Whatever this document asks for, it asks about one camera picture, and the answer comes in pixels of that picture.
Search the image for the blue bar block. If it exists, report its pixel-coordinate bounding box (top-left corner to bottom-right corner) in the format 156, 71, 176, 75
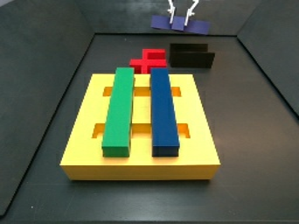
151, 68, 180, 157

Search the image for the black fixture stand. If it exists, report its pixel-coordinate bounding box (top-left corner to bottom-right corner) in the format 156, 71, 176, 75
170, 43, 215, 68

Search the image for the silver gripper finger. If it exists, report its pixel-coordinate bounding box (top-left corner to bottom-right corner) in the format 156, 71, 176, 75
184, 0, 200, 25
167, 0, 175, 24

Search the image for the red interlocking block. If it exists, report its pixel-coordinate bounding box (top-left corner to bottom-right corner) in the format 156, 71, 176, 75
130, 49, 167, 74

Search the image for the green bar block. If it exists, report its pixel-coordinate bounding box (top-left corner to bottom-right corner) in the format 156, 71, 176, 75
102, 67, 135, 158

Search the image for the purple interlocking block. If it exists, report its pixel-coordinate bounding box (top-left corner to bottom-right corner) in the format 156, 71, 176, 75
151, 15, 211, 35

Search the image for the yellow slotted board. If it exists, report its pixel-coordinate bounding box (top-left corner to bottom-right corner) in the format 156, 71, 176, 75
60, 73, 220, 180

